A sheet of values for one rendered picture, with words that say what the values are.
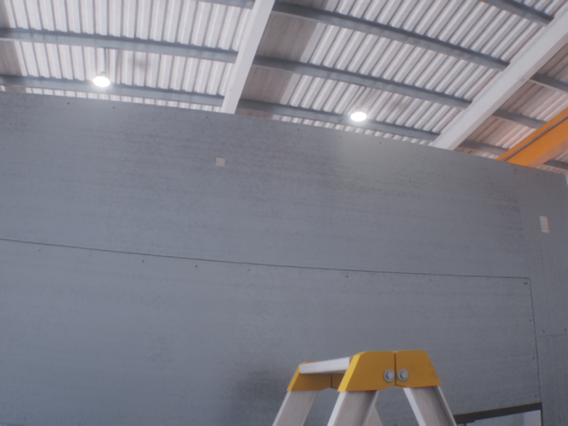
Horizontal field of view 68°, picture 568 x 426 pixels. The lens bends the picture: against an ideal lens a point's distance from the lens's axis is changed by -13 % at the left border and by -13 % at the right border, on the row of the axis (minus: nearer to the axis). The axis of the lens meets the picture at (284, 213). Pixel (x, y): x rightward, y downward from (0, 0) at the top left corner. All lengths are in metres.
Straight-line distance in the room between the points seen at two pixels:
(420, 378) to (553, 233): 1.53
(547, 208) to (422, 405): 1.57
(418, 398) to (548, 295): 1.34
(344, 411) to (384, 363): 0.12
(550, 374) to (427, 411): 1.25
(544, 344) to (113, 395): 1.68
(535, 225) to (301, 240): 1.14
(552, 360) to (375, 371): 1.39
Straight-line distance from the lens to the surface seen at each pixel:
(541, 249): 2.27
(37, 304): 1.54
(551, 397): 2.18
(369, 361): 0.90
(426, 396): 0.99
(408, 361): 0.94
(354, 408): 0.92
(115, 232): 1.56
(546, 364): 2.17
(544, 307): 2.20
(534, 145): 10.73
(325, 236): 1.67
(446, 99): 10.51
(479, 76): 10.25
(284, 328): 1.56
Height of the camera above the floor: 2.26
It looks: 21 degrees up
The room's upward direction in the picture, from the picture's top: straight up
